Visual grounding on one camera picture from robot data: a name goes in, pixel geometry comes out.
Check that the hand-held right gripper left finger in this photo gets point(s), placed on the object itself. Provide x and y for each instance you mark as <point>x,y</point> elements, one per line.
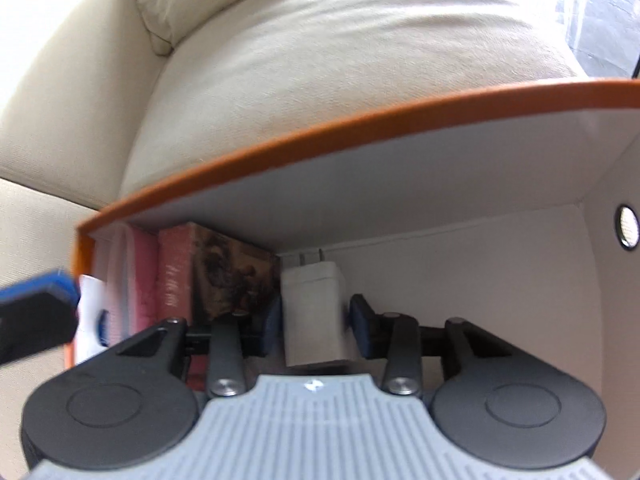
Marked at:
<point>270,322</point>

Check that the orange cardboard box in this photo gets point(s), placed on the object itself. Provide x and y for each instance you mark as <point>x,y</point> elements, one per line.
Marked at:
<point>450,170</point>

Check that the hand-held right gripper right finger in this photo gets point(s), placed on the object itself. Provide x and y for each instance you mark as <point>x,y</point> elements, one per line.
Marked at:
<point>361,325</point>

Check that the white packet with blue print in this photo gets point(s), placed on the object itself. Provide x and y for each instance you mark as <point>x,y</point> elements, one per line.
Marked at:
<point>97,310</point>

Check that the white wall charger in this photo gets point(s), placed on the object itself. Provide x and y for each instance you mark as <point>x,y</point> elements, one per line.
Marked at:
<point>312,310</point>

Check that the beige sofa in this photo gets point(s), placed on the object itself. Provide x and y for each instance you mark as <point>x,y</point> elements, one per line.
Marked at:
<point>310,75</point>

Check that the brown painted cover book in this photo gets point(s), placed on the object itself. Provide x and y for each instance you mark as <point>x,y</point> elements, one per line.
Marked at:
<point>230,275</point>

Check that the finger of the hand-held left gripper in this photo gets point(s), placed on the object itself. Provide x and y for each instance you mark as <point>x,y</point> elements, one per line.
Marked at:
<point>35,317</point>

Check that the pink book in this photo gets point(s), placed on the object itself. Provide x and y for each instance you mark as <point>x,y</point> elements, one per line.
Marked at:
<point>172,280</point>

